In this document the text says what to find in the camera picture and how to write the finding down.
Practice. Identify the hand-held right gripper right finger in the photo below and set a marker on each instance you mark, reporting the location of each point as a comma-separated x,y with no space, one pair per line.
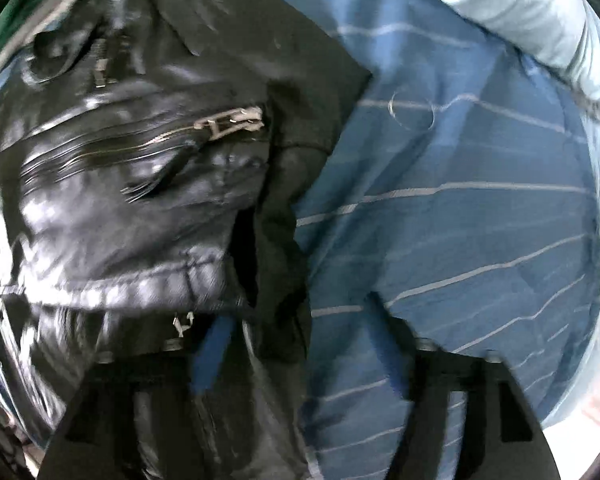
405,340

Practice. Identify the black leather jacket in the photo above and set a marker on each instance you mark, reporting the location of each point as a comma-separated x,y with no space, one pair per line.
130,185

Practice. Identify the green cloth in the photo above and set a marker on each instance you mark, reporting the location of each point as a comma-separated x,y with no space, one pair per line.
10,15

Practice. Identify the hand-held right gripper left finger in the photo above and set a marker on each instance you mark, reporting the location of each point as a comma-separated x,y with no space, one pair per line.
211,356

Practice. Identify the light blue pillow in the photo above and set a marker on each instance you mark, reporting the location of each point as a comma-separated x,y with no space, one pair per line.
530,20

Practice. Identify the blue striped bed sheet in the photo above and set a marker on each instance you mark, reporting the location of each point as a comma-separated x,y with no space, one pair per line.
455,240

